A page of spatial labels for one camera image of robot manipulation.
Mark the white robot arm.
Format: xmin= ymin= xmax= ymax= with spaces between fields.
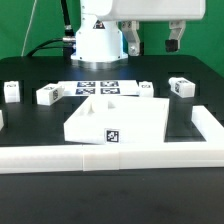
xmin=71 ymin=0 xmax=206 ymax=70

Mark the white square tabletop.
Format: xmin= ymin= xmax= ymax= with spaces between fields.
xmin=64 ymin=95 xmax=169 ymax=144

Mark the black cable bundle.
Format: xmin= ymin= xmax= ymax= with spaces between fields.
xmin=26 ymin=0 xmax=77 ymax=58

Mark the white L-shaped fence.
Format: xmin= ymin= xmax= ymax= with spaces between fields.
xmin=0 ymin=106 xmax=224 ymax=174

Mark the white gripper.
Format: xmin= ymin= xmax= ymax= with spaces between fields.
xmin=97 ymin=0 xmax=206 ymax=56

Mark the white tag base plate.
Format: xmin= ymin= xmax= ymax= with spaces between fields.
xmin=58 ymin=80 xmax=138 ymax=96

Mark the white thin cable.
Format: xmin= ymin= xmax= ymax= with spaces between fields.
xmin=21 ymin=0 xmax=38 ymax=57

